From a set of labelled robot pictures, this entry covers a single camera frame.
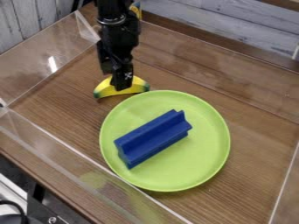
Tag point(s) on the clear acrylic enclosure wall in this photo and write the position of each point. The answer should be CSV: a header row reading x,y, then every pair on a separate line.
x,y
51,119

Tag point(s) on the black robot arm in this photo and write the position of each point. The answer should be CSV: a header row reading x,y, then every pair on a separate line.
x,y
111,9

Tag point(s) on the yellow toy banana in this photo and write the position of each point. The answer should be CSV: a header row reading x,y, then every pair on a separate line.
x,y
106,90

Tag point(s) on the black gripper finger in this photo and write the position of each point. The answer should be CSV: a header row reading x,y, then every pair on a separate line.
x,y
122,76
104,54

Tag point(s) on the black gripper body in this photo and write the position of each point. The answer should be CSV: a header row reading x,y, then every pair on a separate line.
x,y
119,34

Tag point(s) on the green round plate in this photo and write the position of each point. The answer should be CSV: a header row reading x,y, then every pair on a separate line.
x,y
190,162

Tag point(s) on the blue foam block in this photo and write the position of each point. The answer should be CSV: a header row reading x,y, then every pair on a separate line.
x,y
152,137

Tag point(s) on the yellow labelled can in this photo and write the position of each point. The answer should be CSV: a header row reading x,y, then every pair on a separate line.
x,y
136,8

